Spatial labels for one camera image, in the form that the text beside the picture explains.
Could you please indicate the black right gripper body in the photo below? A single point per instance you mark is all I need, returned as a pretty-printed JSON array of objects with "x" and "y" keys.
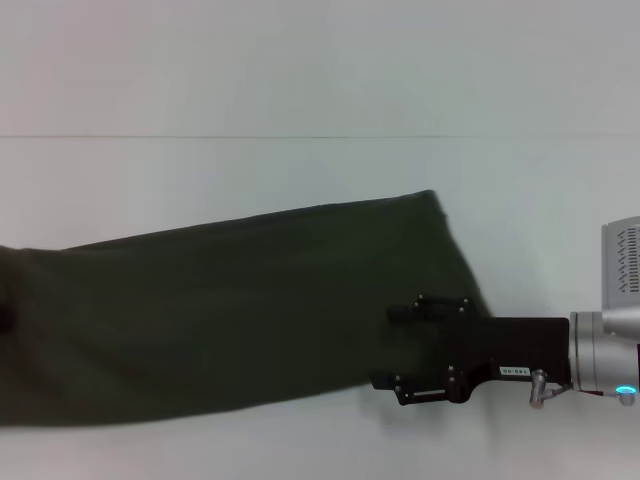
[{"x": 500, "y": 350}]

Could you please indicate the silver knurled plug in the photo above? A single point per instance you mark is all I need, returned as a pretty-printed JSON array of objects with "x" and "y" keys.
[{"x": 538, "y": 390}]

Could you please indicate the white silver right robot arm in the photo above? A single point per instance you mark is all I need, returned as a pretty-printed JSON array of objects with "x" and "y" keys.
[{"x": 602, "y": 355}]

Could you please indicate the dark green t-shirt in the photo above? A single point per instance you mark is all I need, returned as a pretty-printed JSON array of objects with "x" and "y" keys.
[{"x": 225, "y": 310}]

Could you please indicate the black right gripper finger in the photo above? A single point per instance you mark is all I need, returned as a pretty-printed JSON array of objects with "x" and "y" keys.
[
  {"x": 415, "y": 387},
  {"x": 430, "y": 310}
]

